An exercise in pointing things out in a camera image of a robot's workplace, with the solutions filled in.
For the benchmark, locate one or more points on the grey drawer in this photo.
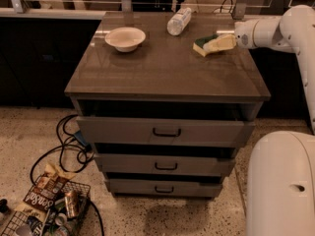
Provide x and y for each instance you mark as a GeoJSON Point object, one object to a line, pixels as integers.
{"type": "Point", "coordinates": [165, 132]}
{"type": "Point", "coordinates": [163, 188]}
{"type": "Point", "coordinates": [162, 164]}

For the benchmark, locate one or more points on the bottom grey drawer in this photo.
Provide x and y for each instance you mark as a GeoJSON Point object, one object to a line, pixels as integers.
{"type": "Point", "coordinates": [163, 188]}

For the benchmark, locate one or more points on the grey drawer cabinet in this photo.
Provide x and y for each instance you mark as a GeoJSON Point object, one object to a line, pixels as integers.
{"type": "Point", "coordinates": [164, 78]}

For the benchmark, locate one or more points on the middle grey drawer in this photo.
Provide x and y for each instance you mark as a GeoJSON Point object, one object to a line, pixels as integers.
{"type": "Point", "coordinates": [162, 164]}

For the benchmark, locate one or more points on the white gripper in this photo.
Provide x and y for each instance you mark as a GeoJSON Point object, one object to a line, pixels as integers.
{"type": "Point", "coordinates": [243, 33]}

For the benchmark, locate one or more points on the black wire basket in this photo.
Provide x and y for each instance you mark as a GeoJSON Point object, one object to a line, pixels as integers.
{"type": "Point", "coordinates": [19, 219]}

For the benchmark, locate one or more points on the top grey drawer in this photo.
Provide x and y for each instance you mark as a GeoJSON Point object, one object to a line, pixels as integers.
{"type": "Point", "coordinates": [165, 132]}

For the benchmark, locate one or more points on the clear plastic water bottle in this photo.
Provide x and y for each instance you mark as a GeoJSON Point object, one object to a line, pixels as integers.
{"type": "Point", "coordinates": [179, 21]}

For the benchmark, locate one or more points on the brown snack bag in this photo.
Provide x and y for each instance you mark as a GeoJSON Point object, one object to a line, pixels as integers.
{"type": "Point", "coordinates": [43, 193]}

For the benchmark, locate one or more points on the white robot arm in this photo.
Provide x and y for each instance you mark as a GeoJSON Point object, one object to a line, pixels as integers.
{"type": "Point", "coordinates": [281, 171]}

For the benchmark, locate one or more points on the copper drink can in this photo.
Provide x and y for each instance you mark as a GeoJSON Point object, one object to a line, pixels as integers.
{"type": "Point", "coordinates": [72, 204]}

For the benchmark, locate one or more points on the green and yellow sponge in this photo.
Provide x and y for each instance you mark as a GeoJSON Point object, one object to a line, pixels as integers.
{"type": "Point", "coordinates": [199, 43]}

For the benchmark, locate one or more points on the white paper bowl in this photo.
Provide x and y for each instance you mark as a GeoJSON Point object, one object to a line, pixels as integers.
{"type": "Point", "coordinates": [125, 39]}

